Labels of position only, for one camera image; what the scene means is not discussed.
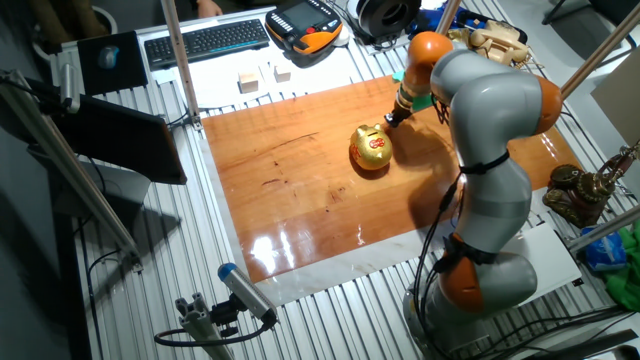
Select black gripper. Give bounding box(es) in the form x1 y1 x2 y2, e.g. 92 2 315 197
383 106 414 129

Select white round object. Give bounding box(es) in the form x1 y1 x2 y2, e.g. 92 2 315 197
331 23 351 49

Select person hand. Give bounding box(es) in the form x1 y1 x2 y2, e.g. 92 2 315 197
196 0 224 19

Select golden piggy bank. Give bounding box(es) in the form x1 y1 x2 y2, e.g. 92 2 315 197
348 123 394 172

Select black filament spool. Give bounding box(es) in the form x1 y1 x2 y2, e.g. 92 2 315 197
355 0 423 41

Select gold foil bag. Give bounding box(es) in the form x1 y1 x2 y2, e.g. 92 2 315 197
447 28 474 51

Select blue bag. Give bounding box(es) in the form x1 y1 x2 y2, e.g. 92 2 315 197
409 4 486 36

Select wood grain table mat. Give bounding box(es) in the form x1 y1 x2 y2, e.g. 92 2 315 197
201 63 584 285

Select black orange teach pendant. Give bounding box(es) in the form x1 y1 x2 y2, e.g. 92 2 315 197
264 0 344 56

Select cream vintage telephone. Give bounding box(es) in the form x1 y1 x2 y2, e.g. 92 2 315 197
468 19 532 71

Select white paper sheets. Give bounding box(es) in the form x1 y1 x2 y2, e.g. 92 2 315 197
149 47 371 110

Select black keyboard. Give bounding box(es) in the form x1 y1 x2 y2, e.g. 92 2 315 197
143 18 271 71

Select white flat panel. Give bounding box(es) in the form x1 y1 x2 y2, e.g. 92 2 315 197
494 221 584 306

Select beige cardboard panel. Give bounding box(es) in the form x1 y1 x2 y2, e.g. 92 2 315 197
590 47 640 149

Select black chair base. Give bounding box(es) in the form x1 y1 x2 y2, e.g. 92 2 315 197
542 0 640 51

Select blue tissue pack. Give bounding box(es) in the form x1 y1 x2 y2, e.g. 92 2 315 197
579 225 629 273

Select black mouse pad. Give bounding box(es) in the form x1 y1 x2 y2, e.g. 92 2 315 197
76 30 149 96

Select black laptop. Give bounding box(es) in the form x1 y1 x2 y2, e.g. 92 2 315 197
27 92 189 186

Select green cloth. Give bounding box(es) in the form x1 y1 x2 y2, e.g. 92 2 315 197
602 227 640 312

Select grey computer mouse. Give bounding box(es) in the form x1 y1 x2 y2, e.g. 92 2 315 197
97 44 121 70

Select white rimmed round bin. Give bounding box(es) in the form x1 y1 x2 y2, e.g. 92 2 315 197
74 4 119 39

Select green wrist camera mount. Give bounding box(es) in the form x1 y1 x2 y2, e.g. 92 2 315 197
391 69 435 112

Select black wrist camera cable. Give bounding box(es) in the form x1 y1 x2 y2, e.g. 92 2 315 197
430 94 451 126

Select aluminium frame post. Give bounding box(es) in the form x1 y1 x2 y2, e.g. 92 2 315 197
559 2 640 99
159 0 204 131
434 0 462 36

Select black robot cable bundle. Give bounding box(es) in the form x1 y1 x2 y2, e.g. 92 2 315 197
412 174 466 351

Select silver camera blue cap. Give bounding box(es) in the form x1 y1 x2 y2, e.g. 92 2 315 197
217 262 279 326

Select aluminium frame beam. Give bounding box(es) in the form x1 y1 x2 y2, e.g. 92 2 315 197
567 204 640 254
0 69 144 274

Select black floor cables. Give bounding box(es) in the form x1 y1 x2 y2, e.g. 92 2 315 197
469 304 640 360

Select aluminium camera bracket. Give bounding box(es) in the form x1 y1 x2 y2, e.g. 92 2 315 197
174 292 241 360

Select small silver camera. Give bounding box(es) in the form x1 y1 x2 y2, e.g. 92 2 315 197
59 62 81 115

